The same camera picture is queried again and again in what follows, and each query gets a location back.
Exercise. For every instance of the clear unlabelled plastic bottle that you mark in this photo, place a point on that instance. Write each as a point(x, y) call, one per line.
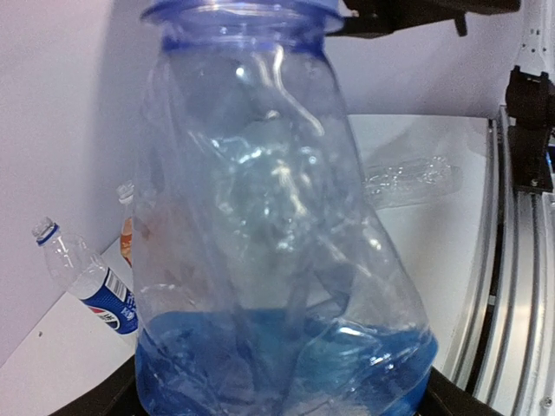
point(411, 182)

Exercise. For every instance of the blue label crushed water bottle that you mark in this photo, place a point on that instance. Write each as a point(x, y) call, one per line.
point(265, 283)

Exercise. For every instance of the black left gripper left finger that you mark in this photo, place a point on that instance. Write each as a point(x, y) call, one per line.
point(116, 395)

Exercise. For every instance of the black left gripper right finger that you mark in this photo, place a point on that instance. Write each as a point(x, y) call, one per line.
point(443, 398)

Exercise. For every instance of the orange label crushed bottle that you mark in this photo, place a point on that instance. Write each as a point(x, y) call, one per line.
point(125, 193)

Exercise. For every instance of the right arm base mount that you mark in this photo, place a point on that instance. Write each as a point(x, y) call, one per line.
point(530, 102)

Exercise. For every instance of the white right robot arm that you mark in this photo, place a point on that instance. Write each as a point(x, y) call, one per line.
point(536, 50)

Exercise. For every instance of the Pepsi bottle blue label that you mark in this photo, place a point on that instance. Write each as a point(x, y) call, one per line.
point(82, 273)

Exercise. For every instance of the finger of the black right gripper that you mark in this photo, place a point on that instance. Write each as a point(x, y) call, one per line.
point(376, 18)

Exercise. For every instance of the aluminium table front rail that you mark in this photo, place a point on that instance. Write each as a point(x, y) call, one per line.
point(503, 353)

